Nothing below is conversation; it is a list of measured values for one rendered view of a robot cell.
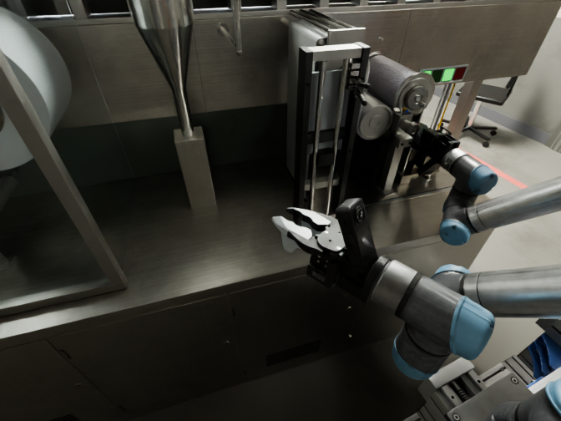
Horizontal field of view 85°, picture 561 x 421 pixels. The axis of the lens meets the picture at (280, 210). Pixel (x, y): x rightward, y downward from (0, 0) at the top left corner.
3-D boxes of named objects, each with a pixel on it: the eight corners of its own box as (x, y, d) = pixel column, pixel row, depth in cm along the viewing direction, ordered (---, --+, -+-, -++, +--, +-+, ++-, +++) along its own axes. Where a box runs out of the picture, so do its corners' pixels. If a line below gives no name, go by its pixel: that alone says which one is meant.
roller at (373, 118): (356, 141, 103) (363, 107, 95) (327, 112, 122) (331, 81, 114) (388, 137, 106) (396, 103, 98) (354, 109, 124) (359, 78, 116)
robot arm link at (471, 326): (462, 376, 42) (491, 347, 36) (387, 327, 47) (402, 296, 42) (478, 334, 46) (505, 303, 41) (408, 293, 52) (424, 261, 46)
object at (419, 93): (424, 81, 93) (432, 98, 98) (421, 79, 95) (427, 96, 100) (404, 98, 95) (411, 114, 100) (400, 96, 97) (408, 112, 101)
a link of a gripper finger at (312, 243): (282, 241, 52) (329, 263, 49) (283, 235, 51) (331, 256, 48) (295, 228, 56) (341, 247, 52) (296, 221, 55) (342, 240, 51)
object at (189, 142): (184, 215, 107) (133, 30, 70) (182, 192, 117) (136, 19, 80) (224, 208, 110) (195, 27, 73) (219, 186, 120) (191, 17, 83)
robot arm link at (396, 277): (404, 291, 42) (424, 261, 47) (374, 273, 44) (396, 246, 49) (388, 323, 46) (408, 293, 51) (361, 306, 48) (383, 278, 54)
